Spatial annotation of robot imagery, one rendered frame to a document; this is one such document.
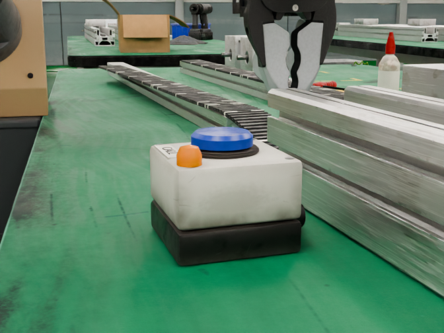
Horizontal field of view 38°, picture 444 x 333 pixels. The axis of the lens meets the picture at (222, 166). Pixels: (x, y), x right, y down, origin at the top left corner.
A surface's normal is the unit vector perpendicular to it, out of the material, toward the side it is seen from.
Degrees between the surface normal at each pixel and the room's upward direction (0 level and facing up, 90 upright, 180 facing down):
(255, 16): 89
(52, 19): 90
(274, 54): 89
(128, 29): 68
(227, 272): 0
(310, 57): 89
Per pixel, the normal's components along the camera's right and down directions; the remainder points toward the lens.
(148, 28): 0.17, -0.15
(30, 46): 0.18, -0.51
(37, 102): 0.25, 0.22
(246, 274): 0.00, -0.97
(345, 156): -0.95, 0.07
